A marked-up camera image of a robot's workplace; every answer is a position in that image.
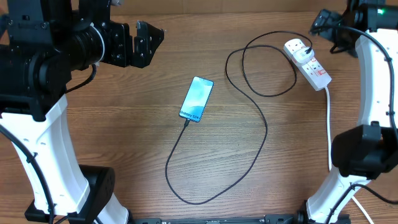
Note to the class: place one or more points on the white charger adapter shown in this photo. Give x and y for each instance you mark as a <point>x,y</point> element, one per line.
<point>303,56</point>

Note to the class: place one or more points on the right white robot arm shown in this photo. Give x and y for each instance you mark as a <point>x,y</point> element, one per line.
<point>368,31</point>

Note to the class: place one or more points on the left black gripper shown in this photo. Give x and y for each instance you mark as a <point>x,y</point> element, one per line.
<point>145,49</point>

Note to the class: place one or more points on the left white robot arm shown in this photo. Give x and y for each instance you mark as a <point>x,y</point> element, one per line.
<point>48,40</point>

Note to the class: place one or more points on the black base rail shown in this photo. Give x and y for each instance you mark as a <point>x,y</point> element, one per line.
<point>214,220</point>

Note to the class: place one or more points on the blue Galaxy smartphone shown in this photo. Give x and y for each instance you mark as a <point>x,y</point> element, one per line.
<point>196,99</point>

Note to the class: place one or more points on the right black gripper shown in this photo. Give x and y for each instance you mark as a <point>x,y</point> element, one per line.
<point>351,47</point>

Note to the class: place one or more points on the white power strip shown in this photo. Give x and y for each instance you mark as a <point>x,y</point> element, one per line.
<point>312,71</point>

